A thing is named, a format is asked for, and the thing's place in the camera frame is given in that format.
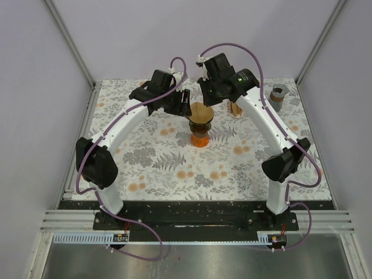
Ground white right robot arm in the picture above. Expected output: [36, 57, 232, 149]
[196, 53, 310, 230]

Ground brown paper coffee filter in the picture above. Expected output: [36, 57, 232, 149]
[189, 102, 214, 124]

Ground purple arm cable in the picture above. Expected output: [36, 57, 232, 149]
[74, 56, 188, 262]
[197, 43, 323, 252]

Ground coffee filter pack orange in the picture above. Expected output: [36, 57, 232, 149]
[228, 102, 242, 118]

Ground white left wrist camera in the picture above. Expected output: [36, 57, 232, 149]
[168, 67, 187, 91]

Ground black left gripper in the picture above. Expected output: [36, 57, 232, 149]
[160, 87, 191, 117]

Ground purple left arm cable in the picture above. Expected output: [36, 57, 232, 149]
[74, 56, 188, 262]

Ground aluminium frame rail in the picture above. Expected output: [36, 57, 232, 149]
[40, 210, 355, 234]

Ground grey glass carafe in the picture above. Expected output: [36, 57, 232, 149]
[269, 84, 289, 112]

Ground olive green glass dripper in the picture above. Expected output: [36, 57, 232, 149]
[188, 113, 214, 138]

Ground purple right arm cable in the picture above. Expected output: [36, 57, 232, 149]
[197, 43, 323, 252]

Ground floral table mat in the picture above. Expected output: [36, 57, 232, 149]
[88, 78, 331, 201]

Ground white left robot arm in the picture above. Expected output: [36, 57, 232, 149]
[76, 68, 191, 230]

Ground white slotted cable duct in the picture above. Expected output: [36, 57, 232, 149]
[53, 231, 287, 245]

